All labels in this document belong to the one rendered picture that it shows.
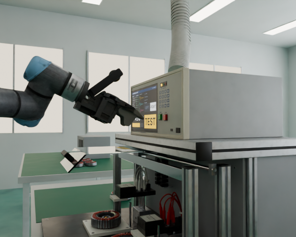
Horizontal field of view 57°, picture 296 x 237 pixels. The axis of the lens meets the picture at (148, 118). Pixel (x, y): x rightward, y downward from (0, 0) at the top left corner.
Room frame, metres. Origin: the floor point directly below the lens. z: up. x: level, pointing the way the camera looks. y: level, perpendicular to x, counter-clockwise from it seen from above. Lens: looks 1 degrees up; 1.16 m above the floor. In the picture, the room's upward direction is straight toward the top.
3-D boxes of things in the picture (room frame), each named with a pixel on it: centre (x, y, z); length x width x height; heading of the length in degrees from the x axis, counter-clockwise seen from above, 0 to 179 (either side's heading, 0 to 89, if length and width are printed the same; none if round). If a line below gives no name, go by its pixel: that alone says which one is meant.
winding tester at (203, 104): (1.04, -0.19, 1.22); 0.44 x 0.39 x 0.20; 23
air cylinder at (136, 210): (1.10, 0.03, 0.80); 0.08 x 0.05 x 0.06; 23
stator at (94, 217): (1.04, 0.16, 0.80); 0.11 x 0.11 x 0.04
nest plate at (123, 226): (1.04, 0.16, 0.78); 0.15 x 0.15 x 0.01; 23
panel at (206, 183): (1.03, -0.12, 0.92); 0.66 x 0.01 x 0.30; 23
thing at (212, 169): (1.00, -0.05, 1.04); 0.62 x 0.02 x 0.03; 23
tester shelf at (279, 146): (1.05, -0.18, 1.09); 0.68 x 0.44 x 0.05; 23
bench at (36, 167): (3.19, 0.87, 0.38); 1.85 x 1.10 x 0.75; 23
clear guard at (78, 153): (1.03, 0.15, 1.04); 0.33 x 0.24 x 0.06; 113
